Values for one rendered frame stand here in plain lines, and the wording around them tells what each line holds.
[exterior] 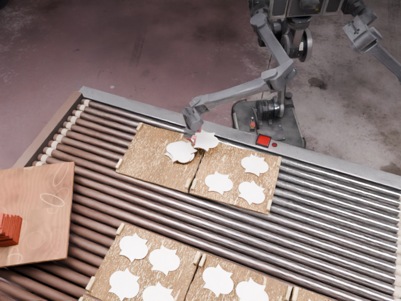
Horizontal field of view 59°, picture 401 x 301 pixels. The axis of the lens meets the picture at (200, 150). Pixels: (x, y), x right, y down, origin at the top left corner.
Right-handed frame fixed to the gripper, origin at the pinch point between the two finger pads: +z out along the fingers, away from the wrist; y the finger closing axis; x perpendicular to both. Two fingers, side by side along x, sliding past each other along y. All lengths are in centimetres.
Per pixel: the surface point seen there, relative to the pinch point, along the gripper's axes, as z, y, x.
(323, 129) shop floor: 117, 123, -55
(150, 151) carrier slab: 7.1, -7.9, 26.6
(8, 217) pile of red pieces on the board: -20, -72, 57
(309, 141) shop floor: 116, 105, -45
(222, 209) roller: 19.3, -28.2, -19.8
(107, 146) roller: 4, -11, 52
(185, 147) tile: 7.6, -1.8, 7.6
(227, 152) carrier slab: 15.4, 4.6, -13.3
